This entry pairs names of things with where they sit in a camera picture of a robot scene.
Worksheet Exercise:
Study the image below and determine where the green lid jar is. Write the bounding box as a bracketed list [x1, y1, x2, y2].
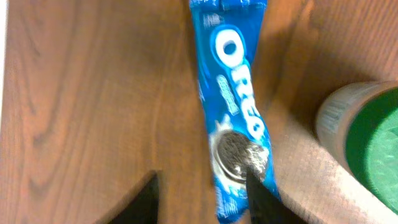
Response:
[315, 81, 397, 213]

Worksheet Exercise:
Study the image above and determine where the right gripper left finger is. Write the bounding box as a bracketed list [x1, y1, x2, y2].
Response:
[108, 172, 159, 224]

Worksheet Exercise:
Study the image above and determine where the blue Oreo cookie pack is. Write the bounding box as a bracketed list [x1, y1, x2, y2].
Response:
[189, 0, 278, 223]

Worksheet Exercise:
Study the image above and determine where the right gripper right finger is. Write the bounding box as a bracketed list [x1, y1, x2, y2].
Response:
[246, 169, 307, 224]

